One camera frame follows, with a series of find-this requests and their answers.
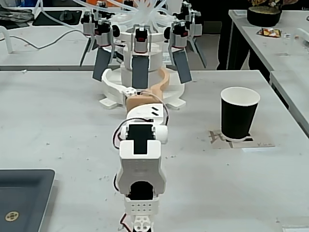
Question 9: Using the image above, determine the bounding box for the dark fabric bundle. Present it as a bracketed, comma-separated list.
[0, 5, 35, 24]

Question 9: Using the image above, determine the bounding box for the round brass token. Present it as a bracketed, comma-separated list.
[5, 210, 20, 223]

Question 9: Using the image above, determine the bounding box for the white curved bracket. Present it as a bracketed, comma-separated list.
[0, 26, 14, 54]

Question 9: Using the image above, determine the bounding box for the colourful snack packet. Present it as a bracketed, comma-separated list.
[256, 27, 283, 38]

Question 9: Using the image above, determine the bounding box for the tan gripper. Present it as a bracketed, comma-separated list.
[100, 68, 171, 114]

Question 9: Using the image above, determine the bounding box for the pump unit with dark paddle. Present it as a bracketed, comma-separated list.
[131, 24, 152, 90]
[181, 1, 208, 69]
[92, 19, 120, 83]
[164, 20, 193, 84]
[79, 11, 98, 67]

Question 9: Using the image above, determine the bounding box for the grey cable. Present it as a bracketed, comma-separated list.
[0, 29, 85, 50]

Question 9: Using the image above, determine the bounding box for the grey plastic tray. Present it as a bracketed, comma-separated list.
[0, 169, 56, 232]

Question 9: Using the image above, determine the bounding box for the translucent tubing bundle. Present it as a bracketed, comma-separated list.
[33, 0, 201, 32]

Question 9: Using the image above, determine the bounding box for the black desk pad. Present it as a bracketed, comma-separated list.
[32, 10, 83, 27]

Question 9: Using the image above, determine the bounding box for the black pot with plant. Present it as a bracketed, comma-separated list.
[246, 0, 300, 28]

